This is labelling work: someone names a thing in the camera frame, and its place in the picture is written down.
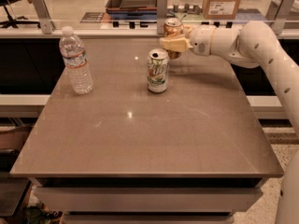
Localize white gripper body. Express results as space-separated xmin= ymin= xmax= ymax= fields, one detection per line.
xmin=189 ymin=25 xmax=216 ymax=56

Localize orange soda can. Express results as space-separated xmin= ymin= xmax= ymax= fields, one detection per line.
xmin=164 ymin=18 xmax=184 ymax=60

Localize green white soda can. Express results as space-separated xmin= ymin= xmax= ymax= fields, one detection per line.
xmin=147 ymin=49 xmax=169 ymax=93

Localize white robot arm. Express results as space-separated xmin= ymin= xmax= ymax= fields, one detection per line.
xmin=160 ymin=21 xmax=299 ymax=224

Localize cardboard box with label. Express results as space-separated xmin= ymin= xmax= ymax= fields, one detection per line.
xmin=202 ymin=0 xmax=241 ymax=20

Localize clear plastic water bottle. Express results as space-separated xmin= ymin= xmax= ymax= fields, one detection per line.
xmin=59 ymin=26 xmax=93 ymax=94

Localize black office chair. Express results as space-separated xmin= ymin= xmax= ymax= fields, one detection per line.
xmin=0 ymin=0 xmax=40 ymax=28

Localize grey table drawer front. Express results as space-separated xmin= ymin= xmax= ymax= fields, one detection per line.
xmin=36 ymin=188 xmax=263 ymax=213

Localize grey metal post middle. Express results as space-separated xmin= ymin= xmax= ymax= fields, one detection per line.
xmin=157 ymin=0 xmax=168 ymax=35

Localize grey metal post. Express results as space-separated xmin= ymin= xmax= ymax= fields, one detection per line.
xmin=32 ymin=0 xmax=55 ymax=35
xmin=157 ymin=0 xmax=168 ymax=35
xmin=265 ymin=0 xmax=299 ymax=35

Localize grey metal post right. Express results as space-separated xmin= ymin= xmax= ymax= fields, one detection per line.
xmin=265 ymin=0 xmax=299 ymax=35

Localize grey metal post left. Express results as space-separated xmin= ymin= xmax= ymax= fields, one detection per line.
xmin=32 ymin=0 xmax=55 ymax=35

